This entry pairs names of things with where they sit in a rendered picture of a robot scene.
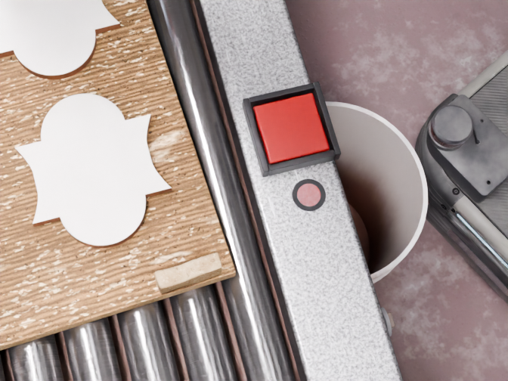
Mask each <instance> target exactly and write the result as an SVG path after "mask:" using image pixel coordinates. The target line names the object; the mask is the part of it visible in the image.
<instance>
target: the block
mask: <svg viewBox="0 0 508 381"><path fill-rule="evenodd" d="M219 274H221V259H220V256H219V254H218V253H217V252H215V253H212V254H209V255H207V256H203V257H200V258H198V259H194V260H191V261H189V262H186V263H184V264H182V265H178V266H175V267H172V268H167V269H163V270H159V271H155V273H154V277H155V280H156V285H157V287H158V290H159V292H160V293H166V292H168V291H172V290H175V289H178V288H180V287H183V286H186V285H189V284H192V283H199V282H200V281H203V280H207V279H209V278H211V277H214V276H217V275H219Z"/></svg>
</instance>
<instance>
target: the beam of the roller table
mask: <svg viewBox="0 0 508 381"><path fill-rule="evenodd" d="M194 4H195V6H196V9H197V14H198V17H199V20H200V25H201V28H202V31H203V35H204V39H205V42H206V47H207V49H208V52H209V57H210V60H211V63H212V68H213V71H214V74H215V78H216V82H217V85H218V90H219V92H220V95H221V100H222V103H223V106H224V109H225V114H226V117H227V120H228V125H229V128H230V130H231V135H232V138H233V141H234V146H235V149H236V152H237V157H238V160H239V163H240V167H241V171H242V173H243V178H244V181H245V184H246V189H247V192H248V195H249V200H250V202H251V206H252V210H253V213H254V216H255V220H256V224H257V227H258V230H259V235H260V238H261V241H262V245H263V249H264V251H265V256H266V259H267V263H268V267H269V270H270V273H271V278H272V280H273V284H274V288H275V292H276V294H277V299H278V302H279V306H280V310H281V313H282V316H283V321H284V323H285V327H286V330H287V335H288V337H289V341H290V345H291V349H292V351H293V356H294V359H295V362H296V366H297V370H298V373H299V378H300V380H301V381H404V380H403V378H402V375H401V371H400V368H399V366H398V361H397V358H396V356H395V351H394V349H393V346H392V342H391V339H390V336H389V332H388V329H387V326H386V322H385V320H384V317H383V313H382V310H381V308H380V304H379V300H378V298H377V294H376V290H375V288H374V285H373V281H372V278H371V276H370V271H369V268H368V266H367V261H366V259H365V256H364V251H363V249H362V246H361V242H360V239H359V236H358V232H357V230H356V227H355V223H354V220H353V217H352V213H351V210H350V208H349V204H348V201H347V198H346V195H345V191H344V188H343V186H342V181H341V178H340V176H339V171H338V169H337V166H336V161H335V160H333V161H329V162H326V163H321V164H317V165H313V166H308V167H305V168H301V169H296V170H292V171H288V172H283V173H280V174H276V175H270V176H267V177H262V173H261V170H260V167H259V162H258V160H257V156H256V152H255V149H254V146H253V143H252V139H251V135H250V133H249V128H248V125H247V122H246V117H245V115H244V112H243V107H242V104H243V99H244V98H251V97H254V96H257V95H261V94H267V93H271V92H274V91H280V90H284V89H287V88H293V87H296V86H300V85H306V84H310V83H311V81H310V79H309V76H308V71H307V69H306V66H305V62H304V59H303V56H302V52H301V49H300V47H299V43H298V40H297V37H296V33H295V30H294V27H293V23H292V21H291V18H290V13H289V11H288V8H287V4H286V1H285V0H194ZM303 179H314V180H315V181H318V182H319V183H321V184H322V186H323V187H324V190H325V192H326V199H325V201H324V204H323V206H322V207H321V208H319V209H317V210H315V211H311V212H308V211H304V210H302V209H300V208H299V207H298V206H297V205H296V204H295V203H294V202H293V197H292V192H293V188H294V186H295V185H296V184H297V183H298V182H299V181H301V180H303Z"/></svg>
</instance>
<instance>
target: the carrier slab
mask: <svg viewBox="0 0 508 381"><path fill-rule="evenodd" d="M101 1H102V3H103V5H104V7H105V8H106V9H107V10H108V11H109V12H110V14H111V15H112V16H113V17H114V18H115V19H116V20H117V21H118V22H119V23H120V27H121V28H118V29H113V30H110V31H106V32H103V33H98V34H96V38H97V44H96V49H95V52H94V55H93V58H92V59H91V61H90V62H89V63H88V65H87V66H86V67H85V68H84V69H83V70H81V71H80V72H78V73H77V74H75V75H73V76H71V77H68V78H65V79H43V78H39V77H38V76H34V75H33V74H31V73H29V72H28V71H27V70H25V69H24V68H23V67H22V66H21V64H20V63H19V61H18V59H17V57H16V55H15V54H14V55H11V56H7V57H2V58H0V351H1V350H4V349H7V348H10V347H13V346H16V345H20V344H23V343H25V342H29V341H33V340H35V339H39V338H42V337H44V336H49V335H51V334H54V333H58V332H61V331H64V330H68V329H70V328H73V327H77V326H80V325H83V324H87V323H89V322H92V321H96V320H99V319H101V318H106V317H109V316H111V315H114V314H118V313H120V312H124V311H128V310H130V309H133V308H137V307H140V306H142V305H146V304H149V303H152V302H156V301H159V300H161V299H166V298H169V297H171V296H175V295H178V294H180V293H185V292H187V291H190V290H194V289H197V288H200V287H204V286H206V285H209V284H212V283H216V282H219V281H221V280H225V279H228V278H231V277H234V276H235V274H236V270H235V267H234V263H233V261H232V258H231V254H230V252H229V249H228V245H227V243H226V240H225V236H224V234H223V231H222V229H221V225H220V222H219V220H218V216H217V213H216V211H215V207H214V204H213V201H212V198H211V195H210V192H209V189H208V186H207V183H206V179H205V177H204V174H203V170H202V168H201V165H200V161H199V159H198V156H197V152H196V150H195V147H194V143H193V141H192V138H191V134H190V132H189V129H188V127H187V123H186V120H185V118H184V114H183V111H182V108H181V105H180V102H179V99H178V96H177V93H176V90H175V86H174V84H173V81H172V77H171V75H170V72H169V68H168V66H167V63H166V59H165V57H164V55H163V51H162V49H161V46H160V42H159V39H158V37H157V34H156V30H155V28H154V25H153V21H152V19H151V16H150V12H149V10H148V7H147V3H146V1H145V0H101ZM75 94H96V95H99V96H101V97H103V98H106V99H107V100H109V101H111V102H112V103H113V104H115V105H116V106H117V107H118V108H119V110H120V111H121V113H122V115H123V116H124V119H125V120H127V119H134V118H137V117H140V116H146V115H149V114H151V121H150V127H149V130H148V135H147V146H148V149H149V151H150V156H151V159H152V163H153V166H154V168H155V169H156V170H157V172H158V173H159V175H160V176H161V177H162V178H163V180H164V181H165V182H166V183H167V184H168V185H169V186H170V187H171V188H172V191H170V192H167V193H164V194H158V195H156V196H152V197H147V198H146V201H147V210H146V215H145V217H144V221H143V223H142V225H141V227H140V228H139V229H138V231H137V232H136V233H135V235H134V236H133V237H131V238H130V239H129V240H127V241H126V242H124V243H122V244H120V245H118V246H114V247H110V248H94V247H90V246H86V245H84V244H82V243H80V242H78V241H77V240H75V239H74V238H73V237H71V236H70V234H69V233H68V232H67V230H66V229H65V227H64V225H63V223H62V221H61V220H59V221H54V222H51V223H47V224H44V225H39V226H35V227H34V226H33V220H34V218H35V214H36V208H37V203H38V192H37V188H36V183H35V179H34V175H33V171H32V169H31V168H30V167H29V165H28V163H27V162H26V161H25V160H24V158H23V157H22V156H21V155H20V154H19V153H18V152H17V151H16V150H15V147H20V146H23V145H27V144H32V143H36V142H39V141H42V140H41V130H42V123H43V122H44V119H45V117H46V115H47V114H48V112H49V110H50V109H51V108H52V107H53V106H54V105H55V104H56V103H58V102H59V101H61V100H63V99H64V98H67V97H69V96H72V95H75ZM215 252H217V253H218V254H219V256H220V259H221V274H219V275H217V276H214V277H211V278H209V279H207V280H203V281H200V282H199V283H192V284H189V285H186V286H183V287H180V288H178V289H175V290H172V291H168V292H166V293H160V292H159V290H158V287H157V285H156V280H155V277H154V273H155V271H159V270H163V269H167V268H172V267H175V266H178V265H182V264H184V263H186V262H189V261H191V260H194V259H198V258H200V257H203V256H207V255H209V254H212V253H215Z"/></svg>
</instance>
